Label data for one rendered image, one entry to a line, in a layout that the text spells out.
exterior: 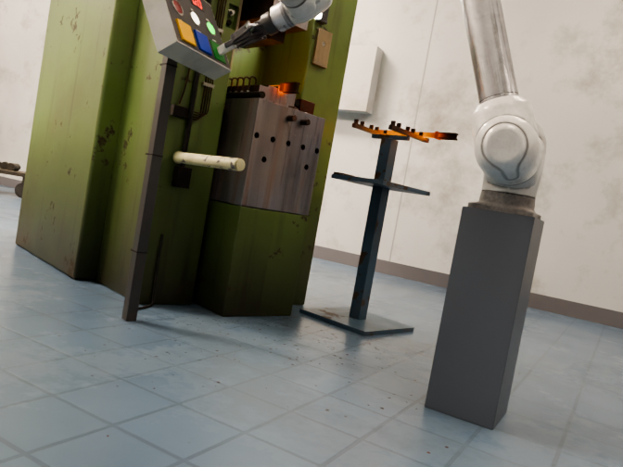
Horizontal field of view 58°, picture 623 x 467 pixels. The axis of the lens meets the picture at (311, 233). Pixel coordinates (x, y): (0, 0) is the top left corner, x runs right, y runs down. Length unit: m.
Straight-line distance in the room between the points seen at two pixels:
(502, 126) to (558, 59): 3.69
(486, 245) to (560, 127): 3.39
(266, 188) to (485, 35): 1.18
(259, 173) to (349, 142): 3.18
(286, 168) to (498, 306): 1.19
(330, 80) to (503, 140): 1.58
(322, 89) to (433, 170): 2.45
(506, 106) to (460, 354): 0.70
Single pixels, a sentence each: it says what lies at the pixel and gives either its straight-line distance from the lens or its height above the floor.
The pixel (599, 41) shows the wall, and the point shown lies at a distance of 5.16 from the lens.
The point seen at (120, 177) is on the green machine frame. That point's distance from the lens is 2.69.
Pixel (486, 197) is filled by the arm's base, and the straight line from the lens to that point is 1.72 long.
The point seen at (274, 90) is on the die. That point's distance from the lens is 2.51.
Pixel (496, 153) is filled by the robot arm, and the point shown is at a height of 0.73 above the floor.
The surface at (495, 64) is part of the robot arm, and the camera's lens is 1.59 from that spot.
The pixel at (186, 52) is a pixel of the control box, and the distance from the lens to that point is 2.00.
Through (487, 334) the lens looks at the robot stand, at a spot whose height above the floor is 0.26.
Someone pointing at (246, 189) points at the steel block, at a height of 0.54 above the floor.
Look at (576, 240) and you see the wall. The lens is 4.89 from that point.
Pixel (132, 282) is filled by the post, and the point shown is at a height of 0.14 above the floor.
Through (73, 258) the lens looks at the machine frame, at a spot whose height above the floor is 0.09.
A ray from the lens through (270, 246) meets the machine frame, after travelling 2.47.
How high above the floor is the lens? 0.54
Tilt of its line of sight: 3 degrees down
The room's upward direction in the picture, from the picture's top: 10 degrees clockwise
